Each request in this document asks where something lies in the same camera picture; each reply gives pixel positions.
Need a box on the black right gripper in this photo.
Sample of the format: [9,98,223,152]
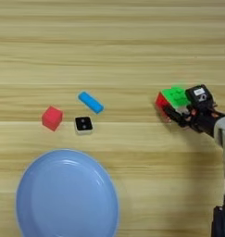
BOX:
[163,102,225,137]

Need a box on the colourful Rubik's cube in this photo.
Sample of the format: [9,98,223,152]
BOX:
[155,86,192,121]

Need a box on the blue rectangular bar block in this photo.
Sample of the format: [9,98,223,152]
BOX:
[78,91,105,115]

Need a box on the red cube block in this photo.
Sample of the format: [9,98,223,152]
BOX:
[41,106,64,132]

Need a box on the black box with white label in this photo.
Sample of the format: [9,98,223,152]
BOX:
[184,83,214,110]

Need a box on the blue round plate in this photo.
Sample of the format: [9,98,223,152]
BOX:
[15,148,121,237]

